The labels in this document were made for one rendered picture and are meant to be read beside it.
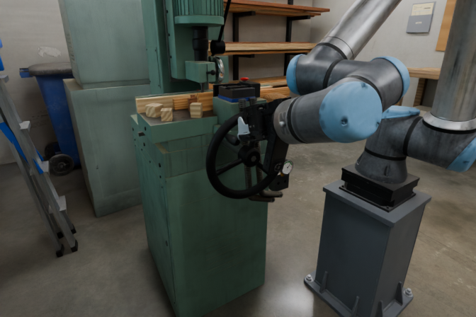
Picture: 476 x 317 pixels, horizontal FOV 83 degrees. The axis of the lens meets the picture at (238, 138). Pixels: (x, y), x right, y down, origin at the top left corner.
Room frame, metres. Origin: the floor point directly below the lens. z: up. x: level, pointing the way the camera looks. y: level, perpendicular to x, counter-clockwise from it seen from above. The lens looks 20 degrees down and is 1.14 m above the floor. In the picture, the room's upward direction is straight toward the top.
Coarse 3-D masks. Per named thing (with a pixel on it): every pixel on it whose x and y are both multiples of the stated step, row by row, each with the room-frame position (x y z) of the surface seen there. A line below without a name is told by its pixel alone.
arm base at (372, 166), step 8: (368, 152) 0.98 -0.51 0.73; (360, 160) 1.00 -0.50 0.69; (368, 160) 0.96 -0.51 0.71; (376, 160) 0.94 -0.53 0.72; (384, 160) 0.93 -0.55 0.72; (392, 160) 0.92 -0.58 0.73; (400, 160) 0.92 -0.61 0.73; (360, 168) 0.97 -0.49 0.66; (368, 168) 0.94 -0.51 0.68; (376, 168) 0.93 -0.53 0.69; (384, 168) 0.91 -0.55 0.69; (392, 168) 0.91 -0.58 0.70; (400, 168) 0.91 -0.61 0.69; (368, 176) 0.93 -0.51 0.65; (376, 176) 0.91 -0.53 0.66; (384, 176) 0.90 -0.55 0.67; (392, 176) 0.90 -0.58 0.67; (400, 176) 0.90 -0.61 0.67
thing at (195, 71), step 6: (186, 66) 1.10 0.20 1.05; (192, 66) 1.04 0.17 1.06; (198, 66) 1.00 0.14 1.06; (204, 66) 1.01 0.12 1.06; (210, 66) 1.02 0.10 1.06; (186, 72) 1.10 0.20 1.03; (192, 72) 1.05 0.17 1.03; (198, 72) 1.00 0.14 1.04; (204, 72) 1.01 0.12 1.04; (186, 78) 1.10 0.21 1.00; (192, 78) 1.05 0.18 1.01; (198, 78) 1.00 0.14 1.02; (204, 78) 1.01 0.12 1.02; (210, 78) 1.02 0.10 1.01; (204, 84) 1.05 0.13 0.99
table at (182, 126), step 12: (144, 120) 0.85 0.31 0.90; (156, 120) 0.84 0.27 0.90; (180, 120) 0.84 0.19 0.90; (192, 120) 0.86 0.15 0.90; (204, 120) 0.88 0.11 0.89; (216, 120) 0.90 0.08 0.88; (144, 132) 0.87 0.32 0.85; (156, 132) 0.80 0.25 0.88; (168, 132) 0.82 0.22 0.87; (180, 132) 0.84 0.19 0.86; (192, 132) 0.86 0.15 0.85; (204, 132) 0.88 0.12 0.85; (228, 132) 0.82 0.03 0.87
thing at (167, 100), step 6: (162, 96) 1.00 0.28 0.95; (168, 96) 1.00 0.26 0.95; (174, 96) 1.01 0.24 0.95; (180, 96) 1.02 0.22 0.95; (186, 96) 1.03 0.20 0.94; (138, 102) 0.94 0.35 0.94; (144, 102) 0.95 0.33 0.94; (150, 102) 0.96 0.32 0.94; (156, 102) 0.97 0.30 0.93; (162, 102) 0.99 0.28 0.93; (168, 102) 1.00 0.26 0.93; (138, 108) 0.94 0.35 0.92; (144, 108) 0.95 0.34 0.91
